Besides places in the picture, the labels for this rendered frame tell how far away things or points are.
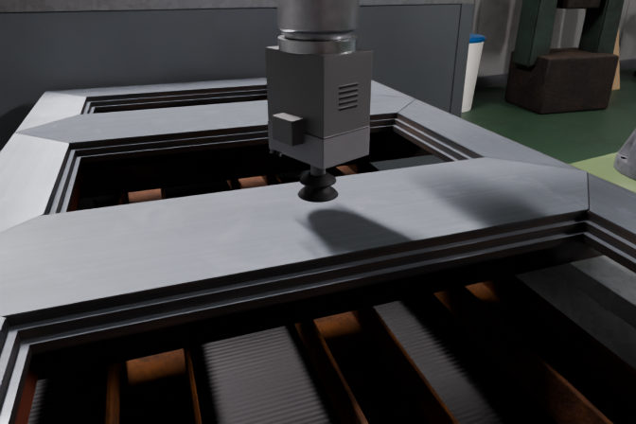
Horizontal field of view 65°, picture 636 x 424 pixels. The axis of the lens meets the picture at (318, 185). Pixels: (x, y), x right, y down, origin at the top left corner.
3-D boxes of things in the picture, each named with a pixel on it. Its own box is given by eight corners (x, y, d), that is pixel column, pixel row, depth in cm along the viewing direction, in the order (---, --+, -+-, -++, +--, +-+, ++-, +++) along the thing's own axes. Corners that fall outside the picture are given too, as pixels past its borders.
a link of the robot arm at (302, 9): (314, -15, 40) (256, -16, 45) (315, 44, 42) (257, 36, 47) (377, -16, 44) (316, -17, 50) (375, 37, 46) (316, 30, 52)
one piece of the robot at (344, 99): (233, 8, 45) (243, 175, 51) (296, 12, 39) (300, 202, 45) (313, 4, 51) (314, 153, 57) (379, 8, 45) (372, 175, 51)
